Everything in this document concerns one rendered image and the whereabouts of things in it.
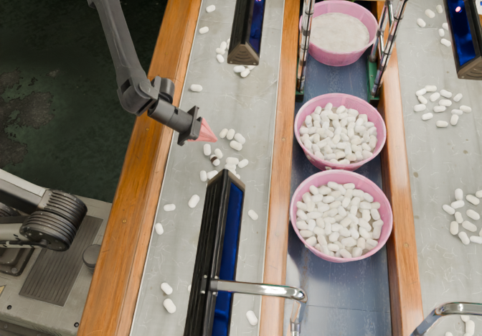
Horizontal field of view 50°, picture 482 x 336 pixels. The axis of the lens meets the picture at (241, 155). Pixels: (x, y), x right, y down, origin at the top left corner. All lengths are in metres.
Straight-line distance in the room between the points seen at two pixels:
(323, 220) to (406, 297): 0.28
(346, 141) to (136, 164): 0.61
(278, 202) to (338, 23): 0.78
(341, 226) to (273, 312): 0.30
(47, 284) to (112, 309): 0.44
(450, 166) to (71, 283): 1.16
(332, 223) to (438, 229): 0.28
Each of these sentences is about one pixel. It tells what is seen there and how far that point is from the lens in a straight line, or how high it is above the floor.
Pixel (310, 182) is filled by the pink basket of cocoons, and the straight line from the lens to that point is 1.44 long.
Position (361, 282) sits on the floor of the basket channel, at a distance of 1.41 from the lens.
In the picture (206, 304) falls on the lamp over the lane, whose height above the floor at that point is 1.11.
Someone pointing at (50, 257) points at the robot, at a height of 0.48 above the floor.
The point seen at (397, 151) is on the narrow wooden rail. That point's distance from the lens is 1.53.
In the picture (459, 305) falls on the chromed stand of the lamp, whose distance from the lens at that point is 0.96.
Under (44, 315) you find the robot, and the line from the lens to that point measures 1.67.
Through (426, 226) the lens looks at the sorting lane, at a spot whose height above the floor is 0.74.
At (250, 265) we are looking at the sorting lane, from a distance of 1.33.
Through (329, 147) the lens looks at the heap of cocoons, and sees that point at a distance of 1.52.
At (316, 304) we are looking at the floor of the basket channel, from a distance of 1.37.
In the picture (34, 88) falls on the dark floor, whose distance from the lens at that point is 2.85.
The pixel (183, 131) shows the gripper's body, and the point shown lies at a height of 0.89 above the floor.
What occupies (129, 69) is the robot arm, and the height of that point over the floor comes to 1.03.
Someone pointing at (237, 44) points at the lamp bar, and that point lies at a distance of 1.27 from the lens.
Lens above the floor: 1.97
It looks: 56 degrees down
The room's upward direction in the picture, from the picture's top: 1 degrees counter-clockwise
